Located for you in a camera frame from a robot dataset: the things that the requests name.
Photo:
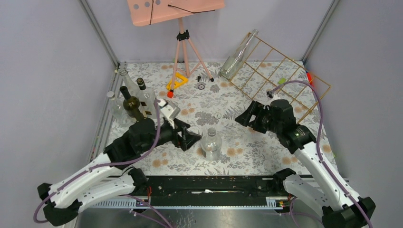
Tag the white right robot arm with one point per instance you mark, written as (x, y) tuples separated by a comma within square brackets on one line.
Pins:
[(337, 203)]

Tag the floral table cloth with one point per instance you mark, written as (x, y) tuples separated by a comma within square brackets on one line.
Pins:
[(243, 152)]

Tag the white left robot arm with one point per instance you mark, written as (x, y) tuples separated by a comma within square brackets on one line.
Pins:
[(111, 173)]

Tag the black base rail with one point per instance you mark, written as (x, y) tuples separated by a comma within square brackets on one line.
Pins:
[(211, 191)]

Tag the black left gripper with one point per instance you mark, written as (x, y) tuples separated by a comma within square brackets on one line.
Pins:
[(189, 139)]

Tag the short clear glass bottle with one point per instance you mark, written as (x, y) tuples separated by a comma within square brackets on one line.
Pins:
[(116, 109)]

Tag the tall clear glass bottle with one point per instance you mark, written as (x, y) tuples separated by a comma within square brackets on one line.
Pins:
[(235, 60)]

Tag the red cube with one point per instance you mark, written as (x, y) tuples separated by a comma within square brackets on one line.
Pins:
[(170, 94)]

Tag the yellow triangle frame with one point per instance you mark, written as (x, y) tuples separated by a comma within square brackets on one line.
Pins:
[(179, 81)]

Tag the dark green wine bottle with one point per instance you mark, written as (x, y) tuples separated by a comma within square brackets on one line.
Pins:
[(132, 104)]

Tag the clear bottle black cap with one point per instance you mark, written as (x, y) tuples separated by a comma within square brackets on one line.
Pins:
[(147, 96)]

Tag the clear bottle silver cap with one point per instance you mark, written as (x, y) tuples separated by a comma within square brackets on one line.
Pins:
[(211, 144)]

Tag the frosted champagne bottle dark label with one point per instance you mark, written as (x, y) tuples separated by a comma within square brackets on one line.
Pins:
[(132, 87)]

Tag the pink music stand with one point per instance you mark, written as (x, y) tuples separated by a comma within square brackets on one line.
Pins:
[(148, 12)]

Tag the gold wire wine rack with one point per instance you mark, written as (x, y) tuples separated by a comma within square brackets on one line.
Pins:
[(265, 66)]

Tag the green sticky note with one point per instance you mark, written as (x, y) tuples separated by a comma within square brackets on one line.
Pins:
[(281, 81)]

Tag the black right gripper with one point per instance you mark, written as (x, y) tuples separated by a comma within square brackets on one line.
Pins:
[(254, 109)]

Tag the red object behind rack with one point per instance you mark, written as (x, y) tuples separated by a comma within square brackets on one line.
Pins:
[(310, 79)]

